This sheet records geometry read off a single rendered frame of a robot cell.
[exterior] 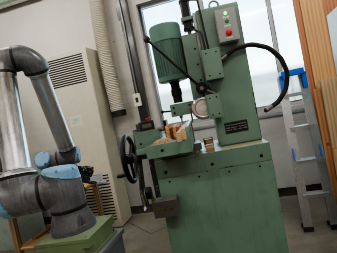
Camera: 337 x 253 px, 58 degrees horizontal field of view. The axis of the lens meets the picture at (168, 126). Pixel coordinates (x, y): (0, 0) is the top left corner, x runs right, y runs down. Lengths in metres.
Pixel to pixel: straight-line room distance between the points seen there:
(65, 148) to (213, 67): 0.87
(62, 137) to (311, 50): 2.19
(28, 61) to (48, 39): 2.21
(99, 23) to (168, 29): 1.62
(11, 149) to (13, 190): 0.17
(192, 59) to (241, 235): 0.94
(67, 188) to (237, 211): 0.82
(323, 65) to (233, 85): 1.46
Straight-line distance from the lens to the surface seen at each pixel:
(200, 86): 1.56
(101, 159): 3.09
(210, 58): 1.55
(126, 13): 3.25
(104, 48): 3.17
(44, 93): 1.56
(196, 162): 1.53
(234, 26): 1.61
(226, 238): 1.65
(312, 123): 2.42
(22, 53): 1.51
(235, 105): 1.63
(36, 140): 3.80
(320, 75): 2.96
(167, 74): 1.66
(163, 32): 1.69
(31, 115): 3.80
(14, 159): 1.40
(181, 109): 1.69
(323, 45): 3.00
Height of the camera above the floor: 1.04
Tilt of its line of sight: 3 degrees down
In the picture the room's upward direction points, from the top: 11 degrees counter-clockwise
